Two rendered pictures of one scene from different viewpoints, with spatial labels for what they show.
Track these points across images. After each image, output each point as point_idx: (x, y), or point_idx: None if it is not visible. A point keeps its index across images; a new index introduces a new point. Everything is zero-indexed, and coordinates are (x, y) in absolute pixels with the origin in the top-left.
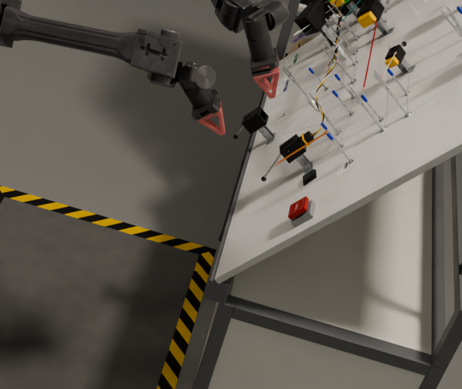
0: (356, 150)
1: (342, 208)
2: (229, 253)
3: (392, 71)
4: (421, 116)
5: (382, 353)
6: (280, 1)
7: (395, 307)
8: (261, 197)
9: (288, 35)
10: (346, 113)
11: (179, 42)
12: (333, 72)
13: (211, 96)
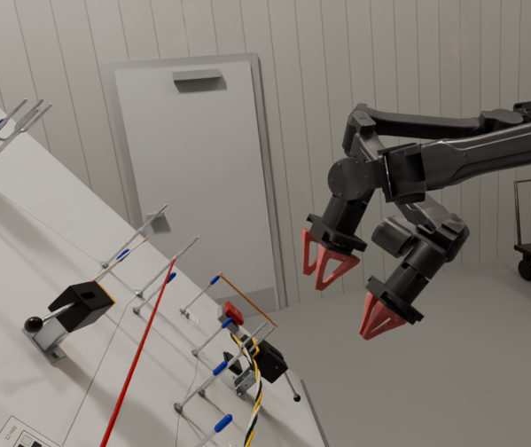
0: (175, 317)
1: (190, 280)
2: (298, 390)
3: (62, 407)
4: (93, 242)
5: None
6: (350, 157)
7: None
8: (295, 432)
9: None
10: (187, 428)
11: (347, 119)
12: None
13: (386, 283)
